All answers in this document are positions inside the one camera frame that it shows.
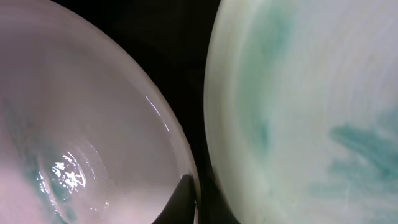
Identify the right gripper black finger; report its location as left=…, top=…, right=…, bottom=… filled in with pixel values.
left=153, top=174, right=196, bottom=224

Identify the white plate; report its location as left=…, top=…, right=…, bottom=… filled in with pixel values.
left=1, top=1, right=200, bottom=223
left=204, top=0, right=397, bottom=224

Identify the large dark brown tray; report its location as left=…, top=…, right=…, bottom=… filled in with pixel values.
left=55, top=0, right=237, bottom=223

